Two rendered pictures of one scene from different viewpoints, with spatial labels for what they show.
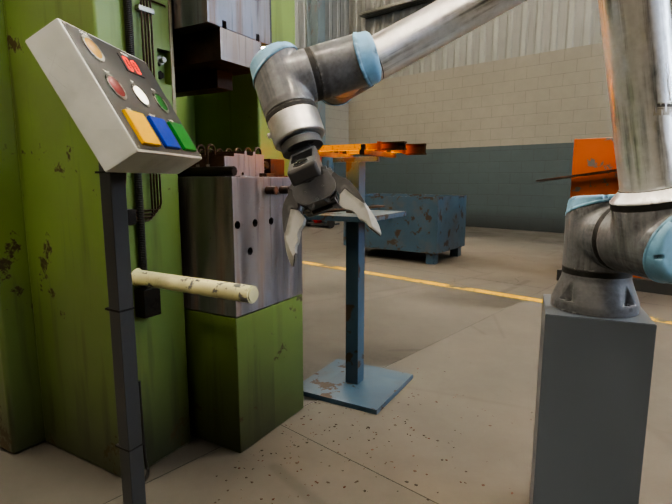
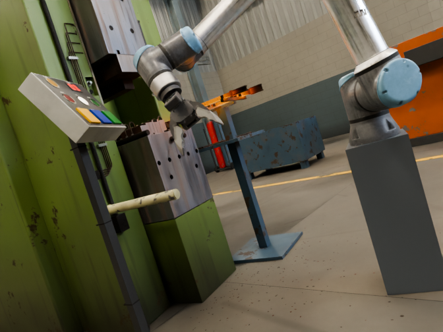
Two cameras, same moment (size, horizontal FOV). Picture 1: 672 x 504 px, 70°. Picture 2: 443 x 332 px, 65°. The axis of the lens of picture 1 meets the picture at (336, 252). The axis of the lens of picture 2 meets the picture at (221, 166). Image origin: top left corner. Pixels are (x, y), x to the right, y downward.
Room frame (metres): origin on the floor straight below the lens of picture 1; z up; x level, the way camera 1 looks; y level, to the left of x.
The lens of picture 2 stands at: (-0.28, -0.08, 0.77)
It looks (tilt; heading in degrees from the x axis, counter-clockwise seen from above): 4 degrees down; 3
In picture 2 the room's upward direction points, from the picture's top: 18 degrees counter-clockwise
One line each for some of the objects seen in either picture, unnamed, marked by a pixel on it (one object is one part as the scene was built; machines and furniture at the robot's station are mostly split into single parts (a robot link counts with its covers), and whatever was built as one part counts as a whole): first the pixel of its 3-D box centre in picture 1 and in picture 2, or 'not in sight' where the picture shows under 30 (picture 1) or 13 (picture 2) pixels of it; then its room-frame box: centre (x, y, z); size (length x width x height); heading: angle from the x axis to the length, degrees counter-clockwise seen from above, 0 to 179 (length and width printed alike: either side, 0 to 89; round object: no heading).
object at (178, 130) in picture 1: (180, 137); (111, 118); (1.19, 0.38, 1.01); 0.07 x 0.05 x 0.07; 175
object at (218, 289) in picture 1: (191, 285); (141, 202); (1.29, 0.40, 0.62); 0.44 x 0.05 x 0.05; 60
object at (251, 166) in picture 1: (199, 164); (128, 137); (1.74, 0.48, 0.96); 0.42 x 0.20 x 0.09; 60
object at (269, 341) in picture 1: (216, 354); (171, 250); (1.79, 0.47, 0.23); 0.56 x 0.38 x 0.47; 60
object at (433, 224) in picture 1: (404, 225); (279, 148); (5.73, -0.81, 0.36); 1.21 x 0.81 x 0.72; 54
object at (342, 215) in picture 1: (355, 215); (232, 140); (2.03, -0.08, 0.76); 0.40 x 0.30 x 0.02; 151
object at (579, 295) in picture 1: (594, 287); (371, 126); (1.14, -0.62, 0.65); 0.19 x 0.19 x 0.10
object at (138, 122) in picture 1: (140, 129); (88, 116); (1.00, 0.39, 1.01); 0.07 x 0.05 x 0.07; 175
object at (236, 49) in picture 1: (195, 58); (108, 77); (1.74, 0.48, 1.32); 0.42 x 0.20 x 0.10; 60
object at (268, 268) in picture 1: (211, 237); (147, 178); (1.79, 0.47, 0.69); 0.56 x 0.38 x 0.45; 60
